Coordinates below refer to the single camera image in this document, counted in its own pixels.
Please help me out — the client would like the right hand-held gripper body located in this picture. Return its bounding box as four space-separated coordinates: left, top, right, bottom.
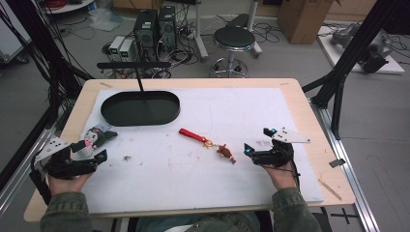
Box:
252 127 311 168

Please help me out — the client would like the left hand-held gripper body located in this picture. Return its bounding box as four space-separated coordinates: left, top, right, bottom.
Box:
34 135 99 180

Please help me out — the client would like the plush doll keychain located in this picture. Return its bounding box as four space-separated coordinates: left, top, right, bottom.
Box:
78 126 119 159

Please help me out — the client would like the person's left hand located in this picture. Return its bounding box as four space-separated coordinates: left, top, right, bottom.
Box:
47 172 95 196

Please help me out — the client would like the person's right hand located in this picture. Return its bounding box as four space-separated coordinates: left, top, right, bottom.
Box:
262 160 298 191

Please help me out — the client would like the wooden table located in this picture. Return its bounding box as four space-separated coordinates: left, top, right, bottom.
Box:
23 77 357 224

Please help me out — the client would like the white table mat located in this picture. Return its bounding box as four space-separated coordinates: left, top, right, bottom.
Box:
76 87 325 216

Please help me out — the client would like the black tape piece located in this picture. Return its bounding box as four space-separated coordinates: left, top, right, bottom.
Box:
328 158 347 169

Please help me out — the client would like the black stand with oval tray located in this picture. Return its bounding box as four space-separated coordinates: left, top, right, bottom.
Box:
96 61 182 128

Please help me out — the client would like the thin wooden stick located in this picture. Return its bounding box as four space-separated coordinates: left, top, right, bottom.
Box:
317 178 343 202

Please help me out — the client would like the round black stool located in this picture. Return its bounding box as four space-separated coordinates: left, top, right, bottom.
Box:
208 26 257 79

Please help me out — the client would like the white floor board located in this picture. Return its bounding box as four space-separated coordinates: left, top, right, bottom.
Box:
316 25 406 76

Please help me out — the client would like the white stand leg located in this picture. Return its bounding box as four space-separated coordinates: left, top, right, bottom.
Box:
192 0 210 63
247 0 264 60

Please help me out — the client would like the white power supply box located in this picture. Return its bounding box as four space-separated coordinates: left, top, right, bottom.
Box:
118 39 135 63
108 36 126 61

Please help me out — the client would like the black padded seat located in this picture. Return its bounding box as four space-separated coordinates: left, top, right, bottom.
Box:
225 13 251 30

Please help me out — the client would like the cardboard box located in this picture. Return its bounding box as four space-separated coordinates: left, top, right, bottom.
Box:
278 0 337 45

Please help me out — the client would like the clear plastic bag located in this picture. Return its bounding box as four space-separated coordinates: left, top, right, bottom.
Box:
88 7 124 33

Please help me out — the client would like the grey robot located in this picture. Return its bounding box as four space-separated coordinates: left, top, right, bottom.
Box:
330 22 395 74

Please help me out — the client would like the black computer tower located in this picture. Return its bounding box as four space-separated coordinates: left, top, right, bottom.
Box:
158 5 178 51
132 9 160 51

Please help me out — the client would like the white panel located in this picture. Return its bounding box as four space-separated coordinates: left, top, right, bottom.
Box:
0 0 32 64

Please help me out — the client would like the round white table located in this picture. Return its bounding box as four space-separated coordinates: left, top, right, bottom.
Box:
42 0 97 15

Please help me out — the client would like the aluminium rail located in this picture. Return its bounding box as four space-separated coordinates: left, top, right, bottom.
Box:
0 105 67 216
309 99 382 232

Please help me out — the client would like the red strap keychain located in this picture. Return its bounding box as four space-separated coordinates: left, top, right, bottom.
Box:
178 128 237 165

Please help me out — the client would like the black frame strut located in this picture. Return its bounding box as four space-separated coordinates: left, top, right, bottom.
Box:
302 0 410 140
0 0 95 191

